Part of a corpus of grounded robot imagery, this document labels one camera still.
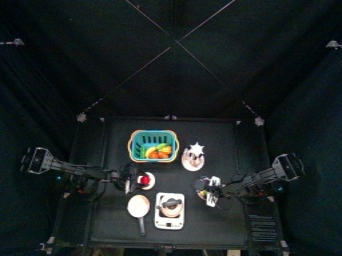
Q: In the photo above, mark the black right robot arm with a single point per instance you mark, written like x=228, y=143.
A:
x=263, y=175

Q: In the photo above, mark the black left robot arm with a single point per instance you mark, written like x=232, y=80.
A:
x=72, y=168

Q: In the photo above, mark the yellow toy corn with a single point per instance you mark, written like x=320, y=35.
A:
x=166, y=150

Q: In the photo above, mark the green yellow toy vegetable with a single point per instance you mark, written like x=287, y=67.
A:
x=204, y=193

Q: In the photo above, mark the red toy tomato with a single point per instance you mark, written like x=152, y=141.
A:
x=146, y=180

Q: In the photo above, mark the white utensil rack stand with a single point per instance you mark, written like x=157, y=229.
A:
x=193, y=163

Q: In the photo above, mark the white toy frying pan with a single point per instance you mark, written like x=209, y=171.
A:
x=138, y=206

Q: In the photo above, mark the orange toy vegetable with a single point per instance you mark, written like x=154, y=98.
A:
x=156, y=155

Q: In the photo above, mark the yellow curved toy fruit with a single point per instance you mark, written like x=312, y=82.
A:
x=150, y=151

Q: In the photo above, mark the teal basket with orange rim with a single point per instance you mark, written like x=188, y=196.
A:
x=148, y=137

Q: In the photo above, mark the white toy stove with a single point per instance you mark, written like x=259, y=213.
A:
x=169, y=224

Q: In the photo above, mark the white text label sticker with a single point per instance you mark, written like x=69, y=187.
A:
x=263, y=228

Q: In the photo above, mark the black cloth backdrop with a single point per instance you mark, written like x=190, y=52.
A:
x=178, y=83

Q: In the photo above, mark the metal frame corner bracket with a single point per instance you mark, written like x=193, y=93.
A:
x=15, y=42
x=260, y=121
x=81, y=117
x=333, y=44

